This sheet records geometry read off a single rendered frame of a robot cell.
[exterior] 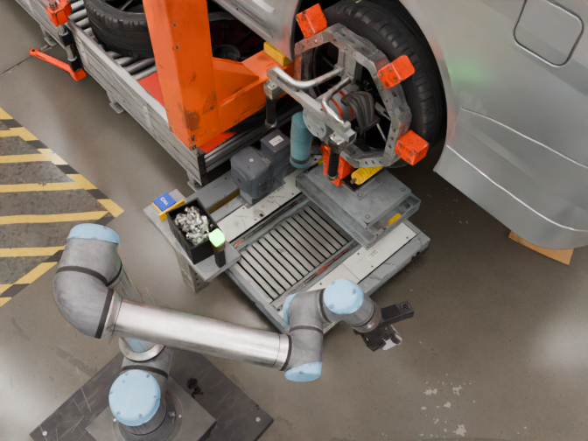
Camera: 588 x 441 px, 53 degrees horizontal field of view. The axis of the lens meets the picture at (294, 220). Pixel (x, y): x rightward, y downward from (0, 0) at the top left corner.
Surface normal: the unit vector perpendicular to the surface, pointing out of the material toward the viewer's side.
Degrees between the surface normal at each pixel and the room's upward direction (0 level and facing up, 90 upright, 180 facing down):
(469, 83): 90
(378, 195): 0
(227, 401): 0
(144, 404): 6
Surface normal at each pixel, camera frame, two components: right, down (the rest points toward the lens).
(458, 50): -0.75, 0.54
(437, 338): 0.03, -0.57
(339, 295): -0.41, -0.51
